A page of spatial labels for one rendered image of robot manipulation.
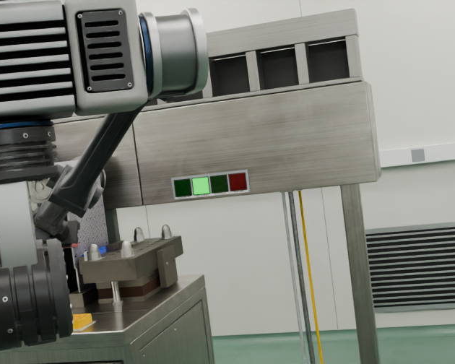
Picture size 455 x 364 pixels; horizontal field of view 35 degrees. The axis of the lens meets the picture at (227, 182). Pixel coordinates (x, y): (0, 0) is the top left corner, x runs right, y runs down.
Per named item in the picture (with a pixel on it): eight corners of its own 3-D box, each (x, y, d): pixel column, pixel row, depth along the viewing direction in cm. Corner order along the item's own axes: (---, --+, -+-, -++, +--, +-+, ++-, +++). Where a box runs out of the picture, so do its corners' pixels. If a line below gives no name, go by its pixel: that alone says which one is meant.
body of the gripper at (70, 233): (78, 244, 198) (66, 235, 192) (45, 247, 201) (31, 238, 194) (81, 222, 201) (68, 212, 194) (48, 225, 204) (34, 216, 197)
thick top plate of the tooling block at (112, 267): (83, 284, 201) (80, 262, 201) (137, 257, 240) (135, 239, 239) (136, 279, 197) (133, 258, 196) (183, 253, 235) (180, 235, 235)
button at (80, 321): (54, 331, 179) (53, 321, 178) (67, 323, 185) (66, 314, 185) (79, 330, 177) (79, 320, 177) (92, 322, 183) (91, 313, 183)
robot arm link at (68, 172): (79, 236, 145) (33, 212, 143) (95, 197, 156) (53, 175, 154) (191, 65, 122) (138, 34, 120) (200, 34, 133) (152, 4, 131)
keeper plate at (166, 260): (160, 287, 213) (156, 250, 212) (172, 280, 223) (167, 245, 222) (168, 287, 212) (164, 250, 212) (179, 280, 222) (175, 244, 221)
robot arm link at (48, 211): (107, 183, 152) (61, 157, 149) (94, 206, 149) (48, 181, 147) (69, 222, 190) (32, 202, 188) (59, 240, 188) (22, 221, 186)
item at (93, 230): (74, 269, 205) (65, 204, 204) (108, 253, 228) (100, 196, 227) (75, 269, 205) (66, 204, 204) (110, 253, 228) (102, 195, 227)
